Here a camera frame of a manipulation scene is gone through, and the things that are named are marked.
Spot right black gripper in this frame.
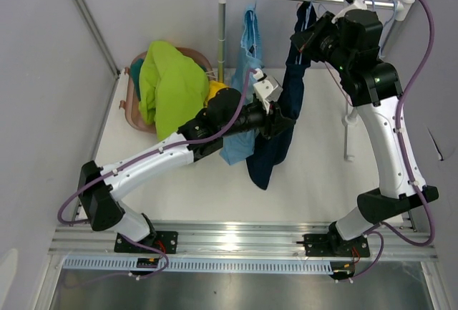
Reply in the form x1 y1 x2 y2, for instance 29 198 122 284
291 11 352 74

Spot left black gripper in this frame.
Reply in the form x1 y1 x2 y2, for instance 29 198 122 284
220 100 296 140

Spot navy blue shorts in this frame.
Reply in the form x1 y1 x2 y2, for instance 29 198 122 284
246 1 317 190

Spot pink wire hanger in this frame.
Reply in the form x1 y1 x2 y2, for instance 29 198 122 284
323 62 353 107

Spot light blue shorts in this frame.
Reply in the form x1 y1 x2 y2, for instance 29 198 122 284
218 4 265 167

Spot yellow shorts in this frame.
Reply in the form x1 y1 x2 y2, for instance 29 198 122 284
203 79 228 107

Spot lime green shorts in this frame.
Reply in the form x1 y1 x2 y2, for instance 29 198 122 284
139 41 209 140

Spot dark green shorts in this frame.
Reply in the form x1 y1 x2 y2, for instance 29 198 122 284
130 59 144 92

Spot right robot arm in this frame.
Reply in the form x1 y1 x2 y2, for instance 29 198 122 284
291 9 439 257

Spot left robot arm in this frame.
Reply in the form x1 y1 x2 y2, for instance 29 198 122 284
78 88 296 253

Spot white metal clothes rack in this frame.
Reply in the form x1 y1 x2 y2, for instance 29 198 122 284
219 0 424 164

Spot pink plastic basin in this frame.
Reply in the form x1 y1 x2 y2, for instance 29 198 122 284
119 47 215 135

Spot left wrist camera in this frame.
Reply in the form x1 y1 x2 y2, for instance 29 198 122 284
253 68 283 114

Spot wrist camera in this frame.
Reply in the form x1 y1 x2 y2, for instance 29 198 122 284
331 0 368 24
253 68 283 114

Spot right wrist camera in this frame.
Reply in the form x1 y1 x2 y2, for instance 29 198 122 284
331 0 368 24

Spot aluminium mounting rail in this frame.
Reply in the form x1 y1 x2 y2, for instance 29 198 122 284
48 221 438 262

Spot slotted cable duct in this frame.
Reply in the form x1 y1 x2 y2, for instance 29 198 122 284
63 256 333 275

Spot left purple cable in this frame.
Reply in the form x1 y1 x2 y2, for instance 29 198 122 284
57 69 257 282

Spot purple cable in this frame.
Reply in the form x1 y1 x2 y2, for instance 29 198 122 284
57 69 257 282
332 0 437 284

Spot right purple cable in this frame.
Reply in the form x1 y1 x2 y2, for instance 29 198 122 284
332 0 437 284

